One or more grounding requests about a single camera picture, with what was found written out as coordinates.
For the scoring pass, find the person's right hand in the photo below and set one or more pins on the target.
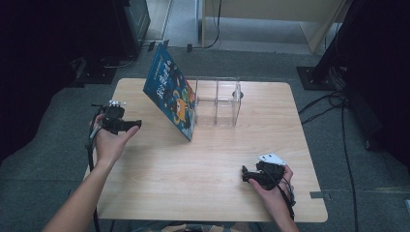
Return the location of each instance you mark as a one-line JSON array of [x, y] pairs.
[[274, 198]]

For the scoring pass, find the black equipment cabinet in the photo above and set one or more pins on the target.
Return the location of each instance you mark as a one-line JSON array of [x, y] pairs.
[[135, 22]]

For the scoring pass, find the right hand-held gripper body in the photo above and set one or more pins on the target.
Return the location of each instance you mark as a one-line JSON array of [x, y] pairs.
[[270, 172]]

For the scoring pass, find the person's left hand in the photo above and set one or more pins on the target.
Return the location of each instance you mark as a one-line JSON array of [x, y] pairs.
[[108, 145]]

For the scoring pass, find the blue picture book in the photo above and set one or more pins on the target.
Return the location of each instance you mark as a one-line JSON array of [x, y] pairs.
[[170, 93]]

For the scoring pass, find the light wooden cabinet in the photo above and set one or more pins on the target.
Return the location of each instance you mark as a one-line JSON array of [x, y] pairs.
[[274, 9]]

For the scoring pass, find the black stand base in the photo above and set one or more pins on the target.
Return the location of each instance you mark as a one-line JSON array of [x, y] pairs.
[[309, 79]]

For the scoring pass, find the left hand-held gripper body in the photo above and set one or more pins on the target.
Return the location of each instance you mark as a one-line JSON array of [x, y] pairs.
[[113, 116]]

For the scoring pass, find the clear acrylic book rack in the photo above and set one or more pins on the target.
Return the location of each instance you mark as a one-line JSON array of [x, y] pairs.
[[216, 96]]

